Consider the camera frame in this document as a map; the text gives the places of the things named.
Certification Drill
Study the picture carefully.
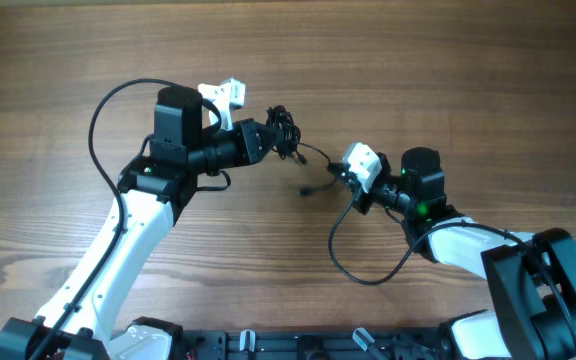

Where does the black usb cable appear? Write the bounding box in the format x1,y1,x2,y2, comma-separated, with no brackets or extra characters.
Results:
265,104,339,197

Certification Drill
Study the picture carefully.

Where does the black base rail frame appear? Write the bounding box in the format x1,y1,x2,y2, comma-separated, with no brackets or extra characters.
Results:
169,328,453,360

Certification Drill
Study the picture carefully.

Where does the right camera cable black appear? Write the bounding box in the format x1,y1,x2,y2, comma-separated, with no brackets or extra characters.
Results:
328,204,576,359

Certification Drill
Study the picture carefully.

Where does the camera cable black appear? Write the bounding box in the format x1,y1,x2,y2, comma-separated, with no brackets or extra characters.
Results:
328,204,576,359
27,78,179,360

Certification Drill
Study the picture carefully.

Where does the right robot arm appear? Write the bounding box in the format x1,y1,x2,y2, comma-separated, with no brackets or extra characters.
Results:
327,143,576,359

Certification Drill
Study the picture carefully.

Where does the left camera cable black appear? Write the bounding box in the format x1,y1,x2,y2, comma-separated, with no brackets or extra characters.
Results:
27,78,179,360

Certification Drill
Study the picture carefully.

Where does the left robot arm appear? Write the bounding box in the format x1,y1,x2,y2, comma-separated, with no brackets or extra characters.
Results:
0,79,281,359

